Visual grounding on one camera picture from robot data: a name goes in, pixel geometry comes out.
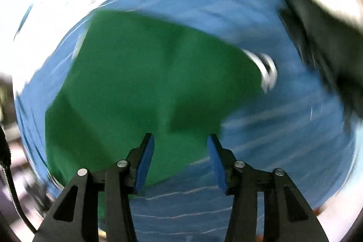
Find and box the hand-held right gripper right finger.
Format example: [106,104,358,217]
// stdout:
[206,134,329,242]

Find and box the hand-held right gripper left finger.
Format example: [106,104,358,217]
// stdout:
[32,133,155,242]

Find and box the green varsity jacket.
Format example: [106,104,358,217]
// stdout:
[45,9,278,231]

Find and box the blue and plaid bed sheet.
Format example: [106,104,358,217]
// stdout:
[14,0,356,242]

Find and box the dark garment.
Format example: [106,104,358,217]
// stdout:
[278,0,363,120]

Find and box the black cable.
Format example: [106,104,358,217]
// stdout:
[0,123,37,234]

